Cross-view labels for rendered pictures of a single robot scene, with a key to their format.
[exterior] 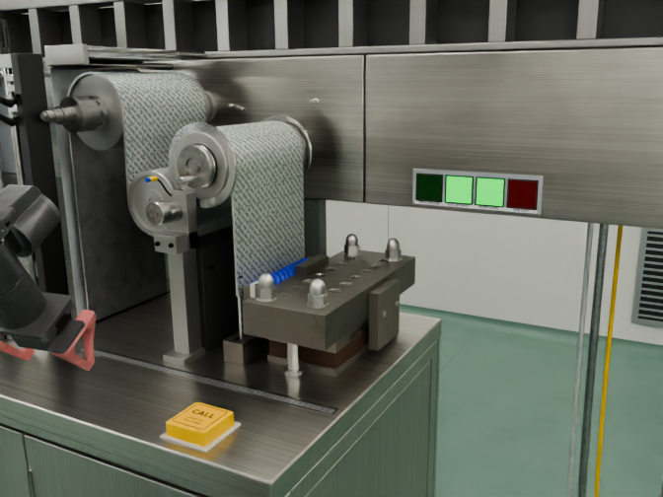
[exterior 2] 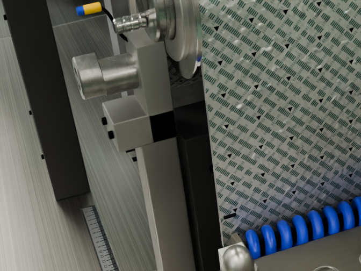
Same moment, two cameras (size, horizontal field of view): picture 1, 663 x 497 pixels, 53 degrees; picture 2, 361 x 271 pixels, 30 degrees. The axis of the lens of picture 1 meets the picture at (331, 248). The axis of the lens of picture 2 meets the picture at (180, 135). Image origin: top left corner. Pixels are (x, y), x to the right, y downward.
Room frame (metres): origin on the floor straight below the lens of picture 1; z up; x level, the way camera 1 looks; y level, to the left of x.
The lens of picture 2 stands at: (0.77, -0.18, 1.43)
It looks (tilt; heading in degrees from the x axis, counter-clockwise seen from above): 30 degrees down; 48
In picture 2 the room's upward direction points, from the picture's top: 8 degrees counter-clockwise
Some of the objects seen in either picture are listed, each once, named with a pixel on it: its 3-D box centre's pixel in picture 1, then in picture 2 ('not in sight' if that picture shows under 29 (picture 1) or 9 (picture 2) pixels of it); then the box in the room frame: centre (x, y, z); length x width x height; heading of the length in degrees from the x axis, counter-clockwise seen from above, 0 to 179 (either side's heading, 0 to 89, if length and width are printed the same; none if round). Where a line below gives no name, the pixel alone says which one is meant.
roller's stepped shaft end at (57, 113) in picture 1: (56, 115); not in sight; (1.18, 0.48, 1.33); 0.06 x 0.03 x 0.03; 152
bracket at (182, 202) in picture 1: (178, 278); (147, 178); (1.12, 0.27, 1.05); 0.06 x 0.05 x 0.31; 152
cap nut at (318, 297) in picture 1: (318, 292); not in sight; (1.04, 0.02, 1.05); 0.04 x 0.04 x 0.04
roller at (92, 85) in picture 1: (143, 109); not in sight; (1.37, 0.38, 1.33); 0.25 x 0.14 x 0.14; 152
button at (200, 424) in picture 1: (200, 423); not in sight; (0.86, 0.19, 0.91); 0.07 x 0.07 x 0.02; 62
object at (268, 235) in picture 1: (271, 232); (334, 129); (1.22, 0.11, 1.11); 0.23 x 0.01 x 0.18; 152
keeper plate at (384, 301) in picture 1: (386, 314); not in sight; (1.17, -0.10, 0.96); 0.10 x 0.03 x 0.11; 152
